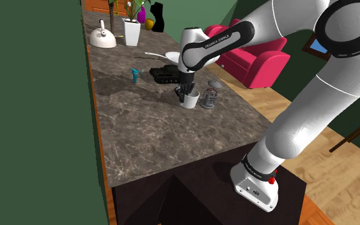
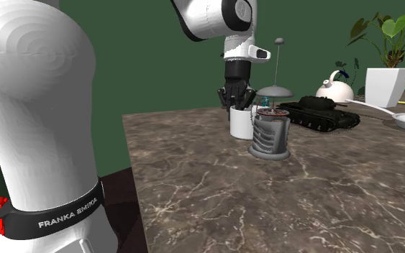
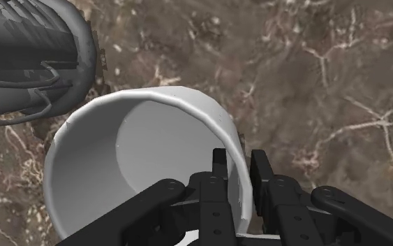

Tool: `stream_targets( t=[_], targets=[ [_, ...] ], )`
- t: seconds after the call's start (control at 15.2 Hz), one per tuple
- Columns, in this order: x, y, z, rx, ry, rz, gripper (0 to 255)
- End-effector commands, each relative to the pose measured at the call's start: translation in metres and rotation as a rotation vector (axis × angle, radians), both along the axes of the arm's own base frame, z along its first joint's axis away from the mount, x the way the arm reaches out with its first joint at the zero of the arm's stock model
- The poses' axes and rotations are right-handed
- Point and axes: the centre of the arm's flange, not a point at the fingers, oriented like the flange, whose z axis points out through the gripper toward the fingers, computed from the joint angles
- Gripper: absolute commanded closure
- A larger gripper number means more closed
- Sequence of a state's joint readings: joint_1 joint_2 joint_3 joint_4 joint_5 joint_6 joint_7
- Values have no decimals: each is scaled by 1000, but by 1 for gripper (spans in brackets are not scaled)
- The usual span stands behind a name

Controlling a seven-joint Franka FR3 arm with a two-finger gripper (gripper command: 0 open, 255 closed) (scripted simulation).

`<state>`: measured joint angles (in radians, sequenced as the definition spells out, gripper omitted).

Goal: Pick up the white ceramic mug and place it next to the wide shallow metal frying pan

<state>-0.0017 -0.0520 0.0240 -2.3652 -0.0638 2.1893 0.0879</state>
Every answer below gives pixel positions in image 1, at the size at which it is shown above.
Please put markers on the white cup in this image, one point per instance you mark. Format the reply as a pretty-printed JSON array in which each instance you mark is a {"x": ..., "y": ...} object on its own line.
[{"x": 189, "y": 99}]

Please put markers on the black vase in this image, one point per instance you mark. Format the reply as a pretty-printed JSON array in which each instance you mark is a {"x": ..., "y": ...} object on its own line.
[{"x": 158, "y": 17}]

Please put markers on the yellow vase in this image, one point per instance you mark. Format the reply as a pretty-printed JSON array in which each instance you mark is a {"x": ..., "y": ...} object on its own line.
[{"x": 149, "y": 24}]

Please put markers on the framed wall picture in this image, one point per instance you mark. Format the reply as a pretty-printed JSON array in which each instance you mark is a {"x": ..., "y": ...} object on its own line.
[{"x": 318, "y": 46}]

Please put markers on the red sofa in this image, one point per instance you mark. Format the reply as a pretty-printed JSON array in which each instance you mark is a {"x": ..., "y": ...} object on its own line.
[{"x": 254, "y": 62}]

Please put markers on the plant in white pot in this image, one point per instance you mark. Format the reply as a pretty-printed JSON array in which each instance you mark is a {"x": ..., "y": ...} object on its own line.
[{"x": 131, "y": 29}]

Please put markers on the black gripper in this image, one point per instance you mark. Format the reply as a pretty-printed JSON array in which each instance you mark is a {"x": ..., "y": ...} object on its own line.
[{"x": 186, "y": 78}]

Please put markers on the teal wizard figure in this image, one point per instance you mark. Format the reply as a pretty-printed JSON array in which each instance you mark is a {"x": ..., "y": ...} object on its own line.
[{"x": 135, "y": 74}]

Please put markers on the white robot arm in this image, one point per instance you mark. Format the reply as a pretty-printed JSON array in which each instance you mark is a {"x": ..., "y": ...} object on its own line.
[{"x": 304, "y": 106}]

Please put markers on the orange wooden door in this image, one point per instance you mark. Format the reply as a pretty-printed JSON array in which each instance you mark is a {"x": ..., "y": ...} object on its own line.
[{"x": 100, "y": 5}]

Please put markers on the white kettle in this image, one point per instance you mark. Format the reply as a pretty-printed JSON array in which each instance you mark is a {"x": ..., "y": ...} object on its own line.
[{"x": 102, "y": 38}]

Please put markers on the white ladle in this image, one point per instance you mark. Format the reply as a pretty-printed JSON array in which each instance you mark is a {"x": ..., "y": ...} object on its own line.
[{"x": 167, "y": 56}]

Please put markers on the dark robot stand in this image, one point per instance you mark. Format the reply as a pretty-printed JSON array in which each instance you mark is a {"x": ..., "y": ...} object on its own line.
[{"x": 198, "y": 193}]

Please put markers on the dark toy tank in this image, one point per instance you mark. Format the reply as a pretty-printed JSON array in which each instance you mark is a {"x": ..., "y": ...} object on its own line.
[{"x": 164, "y": 74}]

